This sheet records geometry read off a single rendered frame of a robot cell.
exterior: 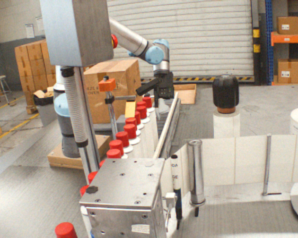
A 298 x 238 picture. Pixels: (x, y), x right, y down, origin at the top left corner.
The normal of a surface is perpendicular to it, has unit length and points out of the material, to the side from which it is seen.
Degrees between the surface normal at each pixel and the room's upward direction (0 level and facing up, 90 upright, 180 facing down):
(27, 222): 0
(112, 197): 0
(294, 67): 90
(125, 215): 90
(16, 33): 90
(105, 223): 90
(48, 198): 0
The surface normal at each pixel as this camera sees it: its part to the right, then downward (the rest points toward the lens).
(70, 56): -0.71, 0.33
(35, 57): -0.27, 0.38
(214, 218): -0.11, -0.93
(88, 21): 0.69, 0.18
